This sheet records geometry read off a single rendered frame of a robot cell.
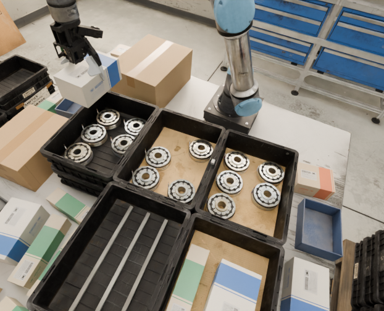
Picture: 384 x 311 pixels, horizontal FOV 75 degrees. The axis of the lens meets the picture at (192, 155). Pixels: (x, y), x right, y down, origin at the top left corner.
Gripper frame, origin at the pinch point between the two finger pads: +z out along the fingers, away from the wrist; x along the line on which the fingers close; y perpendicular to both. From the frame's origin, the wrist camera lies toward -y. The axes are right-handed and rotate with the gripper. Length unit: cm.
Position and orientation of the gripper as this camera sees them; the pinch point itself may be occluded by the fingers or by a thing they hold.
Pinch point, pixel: (89, 73)
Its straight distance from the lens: 102.6
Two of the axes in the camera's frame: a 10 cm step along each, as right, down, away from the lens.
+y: -4.4, 7.0, -5.6
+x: 9.0, 3.9, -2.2
